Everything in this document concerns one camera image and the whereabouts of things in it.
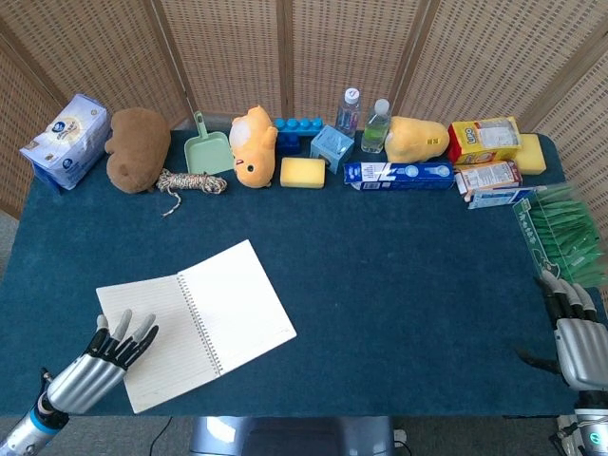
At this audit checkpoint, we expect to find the green plastic dustpan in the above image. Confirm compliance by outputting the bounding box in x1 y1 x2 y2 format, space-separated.
183 111 236 176

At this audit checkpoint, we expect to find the woven wicker folding screen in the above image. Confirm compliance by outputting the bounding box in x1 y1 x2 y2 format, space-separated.
0 0 608 219

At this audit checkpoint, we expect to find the yellow plush toy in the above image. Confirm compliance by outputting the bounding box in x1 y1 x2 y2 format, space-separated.
383 116 450 164

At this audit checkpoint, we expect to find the white spiral lined notebook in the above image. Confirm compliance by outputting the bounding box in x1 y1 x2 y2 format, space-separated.
95 238 298 414

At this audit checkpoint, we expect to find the dark blue felt table mat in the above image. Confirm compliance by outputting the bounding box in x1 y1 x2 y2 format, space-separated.
0 130 608 419

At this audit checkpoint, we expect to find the large yellow sponge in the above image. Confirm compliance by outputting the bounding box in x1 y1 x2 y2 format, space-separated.
512 133 546 176

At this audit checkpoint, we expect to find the clear bottle with white cap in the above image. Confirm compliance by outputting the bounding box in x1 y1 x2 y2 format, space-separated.
334 86 362 139

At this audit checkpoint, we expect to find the orange white snack pack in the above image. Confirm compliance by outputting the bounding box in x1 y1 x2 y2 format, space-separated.
454 160 523 196

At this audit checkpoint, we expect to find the braided multicolour rope bundle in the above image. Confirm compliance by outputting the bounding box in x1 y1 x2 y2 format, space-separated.
155 168 228 219

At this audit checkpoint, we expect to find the brown plush capybara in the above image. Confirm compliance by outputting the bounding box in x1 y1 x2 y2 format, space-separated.
104 106 172 195

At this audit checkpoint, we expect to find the clear box of green sachets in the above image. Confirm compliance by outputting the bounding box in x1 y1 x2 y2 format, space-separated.
511 183 607 288

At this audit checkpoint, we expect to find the orange plush hamster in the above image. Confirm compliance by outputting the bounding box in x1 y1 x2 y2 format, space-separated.
228 104 279 189

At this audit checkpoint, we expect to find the yellow Lipo biscuit bag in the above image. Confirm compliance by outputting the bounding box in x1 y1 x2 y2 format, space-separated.
447 116 523 165

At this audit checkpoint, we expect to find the small yellow sponge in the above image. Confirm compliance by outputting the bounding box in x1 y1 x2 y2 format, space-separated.
279 157 327 188

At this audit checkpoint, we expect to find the white power strip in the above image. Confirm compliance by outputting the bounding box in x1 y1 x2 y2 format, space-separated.
391 428 411 456

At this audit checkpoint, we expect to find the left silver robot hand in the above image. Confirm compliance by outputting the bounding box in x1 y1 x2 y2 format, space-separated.
39 308 161 414

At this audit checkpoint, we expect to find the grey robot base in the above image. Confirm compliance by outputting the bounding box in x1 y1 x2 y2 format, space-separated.
189 416 396 456

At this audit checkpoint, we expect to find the clear bottle with green liquid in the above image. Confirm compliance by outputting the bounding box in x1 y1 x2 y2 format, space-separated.
360 98 392 154

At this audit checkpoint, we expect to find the light blue toy building block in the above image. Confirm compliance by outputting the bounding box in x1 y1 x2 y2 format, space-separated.
274 117 325 135

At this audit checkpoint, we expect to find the blue toothpaste box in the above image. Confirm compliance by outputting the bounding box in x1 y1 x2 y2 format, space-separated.
342 161 456 192

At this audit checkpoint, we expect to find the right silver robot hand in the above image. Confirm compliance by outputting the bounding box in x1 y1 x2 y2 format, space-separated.
515 270 608 393

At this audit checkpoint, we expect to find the white blue tube box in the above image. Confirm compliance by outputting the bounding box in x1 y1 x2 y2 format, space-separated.
466 185 547 210

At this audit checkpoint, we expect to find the black floor cable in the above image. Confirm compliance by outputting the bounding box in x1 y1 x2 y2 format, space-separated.
150 416 175 456

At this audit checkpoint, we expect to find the blue white tissue pack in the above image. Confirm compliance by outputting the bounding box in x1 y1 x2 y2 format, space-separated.
19 93 111 191

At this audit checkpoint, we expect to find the dark blue toy building block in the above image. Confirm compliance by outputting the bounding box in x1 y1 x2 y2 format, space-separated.
276 131 303 155

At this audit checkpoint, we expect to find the light blue cardboard cube box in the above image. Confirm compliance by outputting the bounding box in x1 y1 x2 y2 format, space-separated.
310 124 355 175

